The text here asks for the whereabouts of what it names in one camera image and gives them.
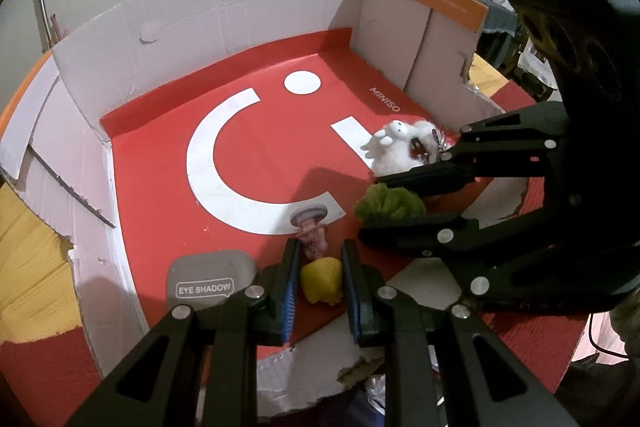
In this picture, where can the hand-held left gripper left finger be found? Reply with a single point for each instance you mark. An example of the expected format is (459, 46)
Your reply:
(287, 302)

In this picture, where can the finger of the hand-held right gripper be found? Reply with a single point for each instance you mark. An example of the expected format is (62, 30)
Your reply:
(415, 234)
(430, 177)

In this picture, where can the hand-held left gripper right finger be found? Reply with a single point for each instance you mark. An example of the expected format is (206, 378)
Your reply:
(350, 297)

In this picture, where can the yellow rubber toy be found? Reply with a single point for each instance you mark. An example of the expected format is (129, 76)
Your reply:
(322, 279)

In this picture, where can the green pom-pom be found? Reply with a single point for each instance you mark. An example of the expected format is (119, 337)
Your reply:
(385, 204)

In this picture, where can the red-lined cardboard box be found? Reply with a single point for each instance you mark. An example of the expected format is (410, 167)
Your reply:
(150, 57)

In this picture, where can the white plush toy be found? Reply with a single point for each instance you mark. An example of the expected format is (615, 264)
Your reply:
(395, 152)

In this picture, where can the pink mushroom-hat figurine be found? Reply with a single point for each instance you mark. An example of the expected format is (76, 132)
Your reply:
(315, 242)

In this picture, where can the grey eye shadow case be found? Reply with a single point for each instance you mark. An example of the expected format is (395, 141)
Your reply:
(210, 272)

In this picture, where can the table with dark cloth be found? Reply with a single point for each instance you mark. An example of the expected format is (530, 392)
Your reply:
(500, 22)

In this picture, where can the red table mat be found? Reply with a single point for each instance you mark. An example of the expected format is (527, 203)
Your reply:
(530, 347)

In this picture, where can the thin red poles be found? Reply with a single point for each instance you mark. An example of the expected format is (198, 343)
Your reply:
(57, 29)

